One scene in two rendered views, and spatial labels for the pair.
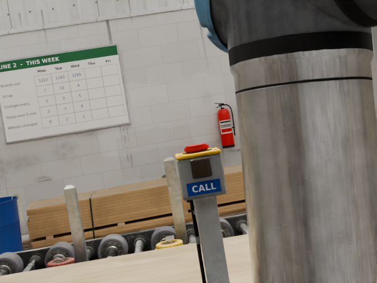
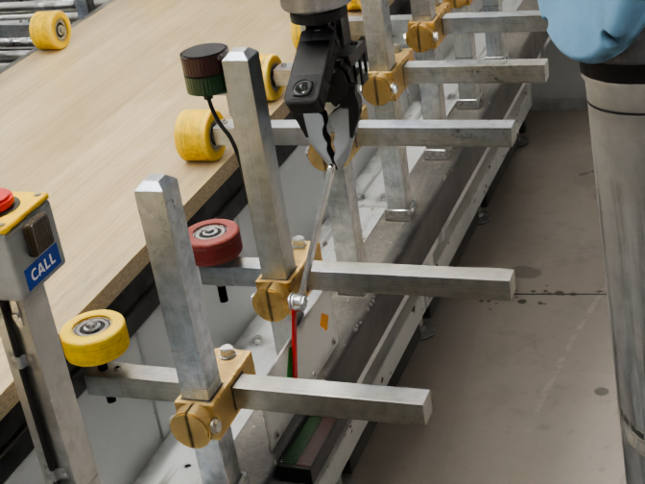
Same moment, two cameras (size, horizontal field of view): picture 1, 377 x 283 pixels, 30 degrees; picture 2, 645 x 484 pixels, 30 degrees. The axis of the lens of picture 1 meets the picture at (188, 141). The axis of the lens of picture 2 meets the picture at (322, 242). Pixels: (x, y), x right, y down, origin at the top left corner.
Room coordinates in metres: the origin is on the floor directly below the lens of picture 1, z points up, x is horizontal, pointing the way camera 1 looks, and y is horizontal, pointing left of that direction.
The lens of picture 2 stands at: (0.46, 0.71, 1.61)
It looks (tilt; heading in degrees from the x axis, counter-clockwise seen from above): 27 degrees down; 296
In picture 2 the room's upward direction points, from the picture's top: 9 degrees counter-clockwise
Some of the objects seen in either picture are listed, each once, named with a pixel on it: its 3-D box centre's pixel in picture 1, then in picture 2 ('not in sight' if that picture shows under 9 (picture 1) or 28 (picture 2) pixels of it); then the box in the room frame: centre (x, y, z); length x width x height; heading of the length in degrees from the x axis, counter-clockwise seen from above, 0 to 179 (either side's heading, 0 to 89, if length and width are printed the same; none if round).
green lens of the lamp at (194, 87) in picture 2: not in sight; (208, 79); (1.18, -0.52, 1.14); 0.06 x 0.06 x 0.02
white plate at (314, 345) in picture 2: not in sight; (301, 362); (1.11, -0.49, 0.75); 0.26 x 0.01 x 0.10; 92
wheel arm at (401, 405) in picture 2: not in sight; (250, 393); (1.09, -0.31, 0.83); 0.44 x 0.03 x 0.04; 2
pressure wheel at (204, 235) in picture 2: not in sight; (216, 264); (1.25, -0.56, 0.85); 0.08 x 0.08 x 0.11
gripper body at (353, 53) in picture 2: not in sight; (326, 51); (1.06, -0.61, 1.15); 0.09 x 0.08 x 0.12; 92
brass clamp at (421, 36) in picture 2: not in sight; (428, 27); (1.16, -1.29, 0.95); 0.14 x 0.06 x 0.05; 92
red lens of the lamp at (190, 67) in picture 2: not in sight; (205, 60); (1.18, -0.52, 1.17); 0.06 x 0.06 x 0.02
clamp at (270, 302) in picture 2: not in sight; (286, 279); (1.14, -0.54, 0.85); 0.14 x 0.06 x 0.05; 92
